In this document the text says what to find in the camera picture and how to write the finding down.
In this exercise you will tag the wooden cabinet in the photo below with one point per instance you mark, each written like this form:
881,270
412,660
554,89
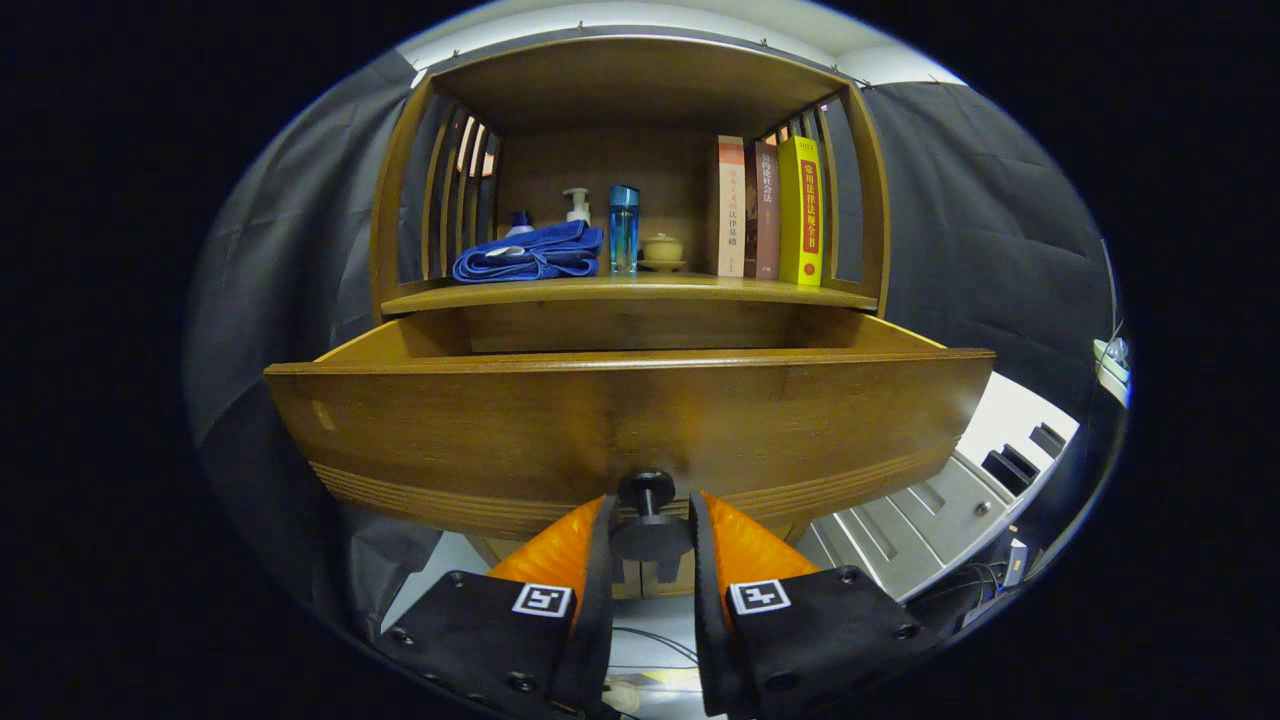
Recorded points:
620,90

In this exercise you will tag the blue folded towel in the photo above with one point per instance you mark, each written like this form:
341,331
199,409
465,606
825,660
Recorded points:
540,255

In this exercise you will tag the yellow book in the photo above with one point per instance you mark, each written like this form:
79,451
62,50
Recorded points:
800,210

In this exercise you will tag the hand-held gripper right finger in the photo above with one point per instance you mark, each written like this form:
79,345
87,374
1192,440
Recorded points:
708,630

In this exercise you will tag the black drawer knob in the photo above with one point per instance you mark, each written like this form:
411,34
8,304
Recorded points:
647,490

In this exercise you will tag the beige book with orange band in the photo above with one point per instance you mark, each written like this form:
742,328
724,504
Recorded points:
731,210

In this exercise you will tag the white drawer unit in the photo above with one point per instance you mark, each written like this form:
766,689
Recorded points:
930,510

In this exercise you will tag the wooden drawer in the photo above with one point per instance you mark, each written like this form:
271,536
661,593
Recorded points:
500,430

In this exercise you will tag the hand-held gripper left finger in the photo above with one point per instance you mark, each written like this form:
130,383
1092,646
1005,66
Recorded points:
598,620

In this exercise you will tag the brown book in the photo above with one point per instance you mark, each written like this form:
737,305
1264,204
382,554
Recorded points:
765,215

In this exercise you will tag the white pump bottle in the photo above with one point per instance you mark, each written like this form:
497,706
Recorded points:
578,210

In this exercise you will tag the white power strip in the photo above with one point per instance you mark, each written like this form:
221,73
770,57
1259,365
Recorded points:
1112,370

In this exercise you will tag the small white bottle blue cap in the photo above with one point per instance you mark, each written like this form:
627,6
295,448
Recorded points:
519,222

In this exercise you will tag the tall blue glass bottle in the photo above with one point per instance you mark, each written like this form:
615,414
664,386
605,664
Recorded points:
623,230

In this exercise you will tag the yellow lidded tea cup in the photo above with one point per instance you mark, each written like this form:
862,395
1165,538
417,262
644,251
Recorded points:
662,250

